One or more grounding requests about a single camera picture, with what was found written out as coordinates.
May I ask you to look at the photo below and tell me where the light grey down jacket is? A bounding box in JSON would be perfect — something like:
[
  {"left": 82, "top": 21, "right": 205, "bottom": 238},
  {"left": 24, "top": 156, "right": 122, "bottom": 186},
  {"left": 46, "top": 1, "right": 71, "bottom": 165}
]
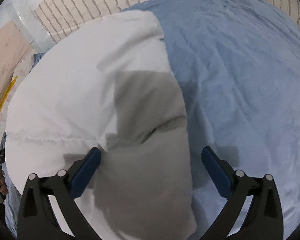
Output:
[{"left": 5, "top": 10, "right": 197, "bottom": 239}]

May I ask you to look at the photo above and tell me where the person left hand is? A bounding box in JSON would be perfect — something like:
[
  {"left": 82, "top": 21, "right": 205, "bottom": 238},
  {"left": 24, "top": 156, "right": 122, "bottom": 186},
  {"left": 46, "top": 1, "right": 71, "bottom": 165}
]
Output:
[{"left": 0, "top": 170, "right": 8, "bottom": 196}]

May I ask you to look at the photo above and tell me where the floral mattress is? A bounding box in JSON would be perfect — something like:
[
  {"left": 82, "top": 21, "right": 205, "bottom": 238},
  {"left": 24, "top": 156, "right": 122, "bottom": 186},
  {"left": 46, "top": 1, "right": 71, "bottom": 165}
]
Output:
[{"left": 0, "top": 52, "right": 36, "bottom": 153}]

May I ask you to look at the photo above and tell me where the pale blue plastic sheet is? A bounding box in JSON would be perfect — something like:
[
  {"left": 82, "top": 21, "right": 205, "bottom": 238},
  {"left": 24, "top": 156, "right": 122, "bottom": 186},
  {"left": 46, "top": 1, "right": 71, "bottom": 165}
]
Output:
[{"left": 5, "top": 0, "right": 56, "bottom": 53}]

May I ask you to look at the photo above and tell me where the blue bed sheet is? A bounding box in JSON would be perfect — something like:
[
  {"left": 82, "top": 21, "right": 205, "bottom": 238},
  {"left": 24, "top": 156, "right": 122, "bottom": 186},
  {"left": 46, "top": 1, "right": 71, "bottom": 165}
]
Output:
[{"left": 0, "top": 0, "right": 300, "bottom": 240}]

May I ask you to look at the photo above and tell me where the yellow strap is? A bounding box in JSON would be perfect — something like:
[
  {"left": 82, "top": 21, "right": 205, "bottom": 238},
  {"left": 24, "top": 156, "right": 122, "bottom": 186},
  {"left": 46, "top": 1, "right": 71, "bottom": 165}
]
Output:
[{"left": 0, "top": 76, "right": 18, "bottom": 138}]

